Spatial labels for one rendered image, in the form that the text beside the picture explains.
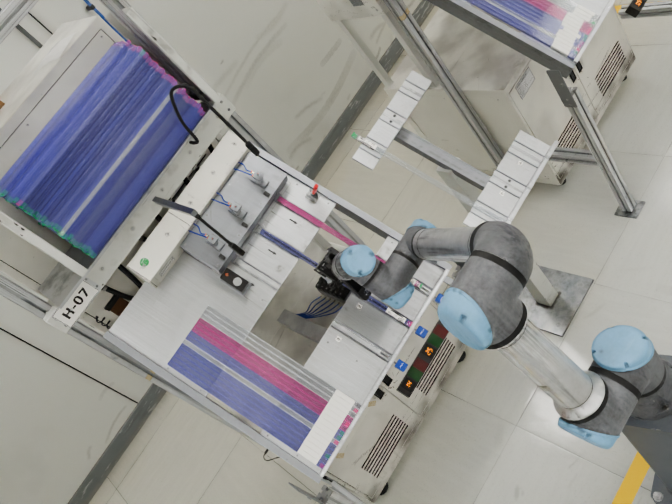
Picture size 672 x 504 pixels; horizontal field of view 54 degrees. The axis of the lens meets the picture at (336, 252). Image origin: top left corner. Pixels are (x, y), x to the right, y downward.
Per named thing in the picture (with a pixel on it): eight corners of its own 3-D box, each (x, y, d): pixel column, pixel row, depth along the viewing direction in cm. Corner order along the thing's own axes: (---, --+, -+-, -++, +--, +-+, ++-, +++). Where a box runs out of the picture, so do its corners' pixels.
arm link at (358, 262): (367, 284, 152) (338, 263, 151) (355, 287, 163) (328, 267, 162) (386, 257, 154) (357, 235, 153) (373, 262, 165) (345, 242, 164)
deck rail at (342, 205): (448, 270, 194) (452, 265, 188) (445, 276, 194) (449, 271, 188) (249, 148, 203) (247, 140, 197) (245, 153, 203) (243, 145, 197)
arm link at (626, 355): (675, 357, 144) (658, 328, 136) (646, 410, 141) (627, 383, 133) (624, 339, 153) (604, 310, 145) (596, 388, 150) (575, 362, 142)
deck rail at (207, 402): (323, 475, 179) (323, 477, 173) (319, 482, 178) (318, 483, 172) (113, 333, 188) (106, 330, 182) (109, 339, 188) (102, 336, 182)
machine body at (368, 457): (478, 347, 256) (395, 261, 218) (384, 509, 240) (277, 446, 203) (369, 304, 305) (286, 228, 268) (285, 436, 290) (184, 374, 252)
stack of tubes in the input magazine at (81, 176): (208, 110, 182) (134, 37, 165) (93, 260, 170) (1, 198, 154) (188, 108, 191) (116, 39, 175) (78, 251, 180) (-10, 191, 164)
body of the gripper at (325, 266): (327, 248, 180) (337, 242, 168) (352, 266, 181) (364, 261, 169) (312, 271, 178) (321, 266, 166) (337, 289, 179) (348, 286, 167)
